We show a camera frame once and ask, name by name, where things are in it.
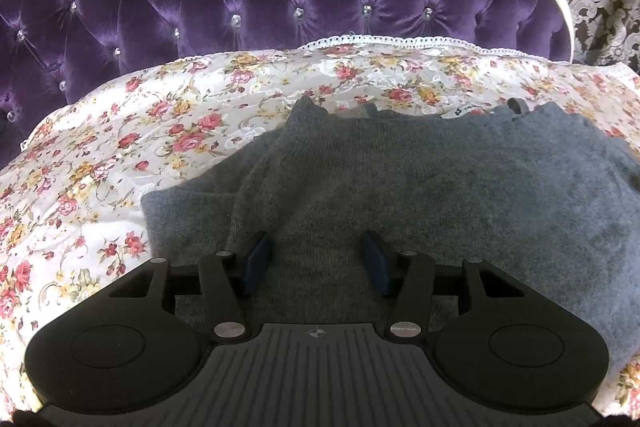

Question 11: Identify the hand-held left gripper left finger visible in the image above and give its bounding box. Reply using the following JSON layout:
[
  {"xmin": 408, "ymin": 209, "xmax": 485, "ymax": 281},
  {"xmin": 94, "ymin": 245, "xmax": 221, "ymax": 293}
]
[{"xmin": 107, "ymin": 232, "xmax": 273, "ymax": 343}]

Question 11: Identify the purple tufted velvet headboard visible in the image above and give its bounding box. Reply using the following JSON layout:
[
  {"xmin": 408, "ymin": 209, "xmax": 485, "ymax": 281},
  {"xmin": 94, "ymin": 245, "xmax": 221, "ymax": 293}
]
[{"xmin": 0, "ymin": 0, "xmax": 576, "ymax": 170}]

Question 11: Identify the floral printed blanket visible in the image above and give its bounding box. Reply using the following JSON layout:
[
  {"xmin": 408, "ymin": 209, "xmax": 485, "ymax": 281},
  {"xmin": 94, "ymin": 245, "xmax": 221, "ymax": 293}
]
[{"xmin": 0, "ymin": 34, "xmax": 640, "ymax": 418}]

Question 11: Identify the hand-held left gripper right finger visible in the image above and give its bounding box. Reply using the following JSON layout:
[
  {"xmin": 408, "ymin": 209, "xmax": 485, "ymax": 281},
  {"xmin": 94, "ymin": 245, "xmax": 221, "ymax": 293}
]
[{"xmin": 362, "ymin": 231, "xmax": 523, "ymax": 340}]

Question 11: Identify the grey argyle knit sweater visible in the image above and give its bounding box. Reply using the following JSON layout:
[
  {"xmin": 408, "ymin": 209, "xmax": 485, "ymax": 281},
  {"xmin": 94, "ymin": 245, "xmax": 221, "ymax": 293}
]
[{"xmin": 141, "ymin": 96, "xmax": 640, "ymax": 375}]

